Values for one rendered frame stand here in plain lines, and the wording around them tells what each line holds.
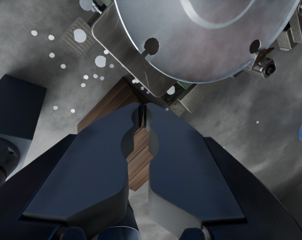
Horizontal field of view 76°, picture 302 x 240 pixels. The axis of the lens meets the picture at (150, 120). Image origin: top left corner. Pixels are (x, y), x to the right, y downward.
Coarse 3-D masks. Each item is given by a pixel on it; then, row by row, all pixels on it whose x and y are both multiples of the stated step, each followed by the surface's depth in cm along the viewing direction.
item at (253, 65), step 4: (268, 48) 32; (272, 48) 32; (256, 52) 32; (260, 52) 32; (264, 52) 32; (268, 52) 32; (256, 56) 32; (260, 56) 32; (264, 56) 32; (256, 60) 32; (260, 60) 33; (264, 60) 33; (252, 64) 33; (256, 64) 33; (260, 64) 33; (252, 68) 33
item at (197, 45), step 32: (128, 0) 22; (160, 0) 23; (192, 0) 24; (224, 0) 25; (256, 0) 28; (288, 0) 29; (128, 32) 24; (160, 32) 25; (192, 32) 27; (224, 32) 28; (256, 32) 30; (160, 64) 28; (192, 64) 29; (224, 64) 31
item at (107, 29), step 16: (112, 0) 23; (112, 16) 23; (96, 32) 23; (112, 32) 24; (112, 48) 25; (128, 48) 25; (128, 64) 26; (144, 64) 27; (144, 80) 28; (160, 80) 29; (176, 80) 30; (160, 96) 31
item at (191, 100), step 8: (224, 80) 51; (176, 88) 54; (192, 88) 49; (200, 88) 50; (208, 88) 50; (216, 88) 51; (168, 96) 55; (176, 96) 52; (184, 96) 50; (192, 96) 50; (200, 96) 51; (208, 96) 52; (168, 104) 53; (176, 104) 52; (184, 104) 51; (192, 104) 51; (200, 104) 52; (176, 112) 54
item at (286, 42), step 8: (296, 8) 34; (296, 16) 35; (288, 24) 38; (296, 24) 36; (288, 32) 38; (296, 32) 38; (280, 40) 41; (288, 40) 39; (296, 40) 39; (280, 48) 43; (288, 48) 41
